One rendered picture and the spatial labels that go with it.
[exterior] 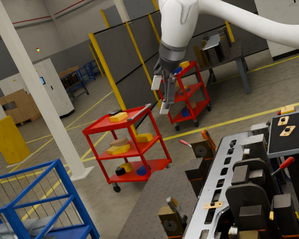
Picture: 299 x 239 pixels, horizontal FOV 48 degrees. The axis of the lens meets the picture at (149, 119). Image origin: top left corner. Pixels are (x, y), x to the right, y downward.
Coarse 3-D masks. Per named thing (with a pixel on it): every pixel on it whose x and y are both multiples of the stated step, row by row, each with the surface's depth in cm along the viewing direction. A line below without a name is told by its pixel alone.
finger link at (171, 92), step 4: (168, 80) 113; (176, 80) 113; (168, 84) 113; (172, 84) 114; (168, 88) 114; (172, 88) 114; (168, 92) 114; (172, 92) 115; (168, 96) 115; (172, 96) 115; (168, 100) 115; (172, 100) 116
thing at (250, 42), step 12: (228, 0) 786; (240, 0) 779; (252, 0) 771; (252, 12) 781; (156, 24) 856; (204, 24) 822; (216, 24) 814; (228, 24) 803; (192, 36) 841; (240, 36) 808; (252, 36) 800; (192, 48) 853; (252, 48) 811; (264, 48) 803; (192, 60) 864
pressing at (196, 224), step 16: (224, 144) 192; (240, 144) 184; (224, 160) 174; (240, 160) 167; (208, 176) 165; (224, 176) 159; (208, 192) 152; (224, 192) 146; (224, 208) 135; (192, 224) 134; (208, 224) 130
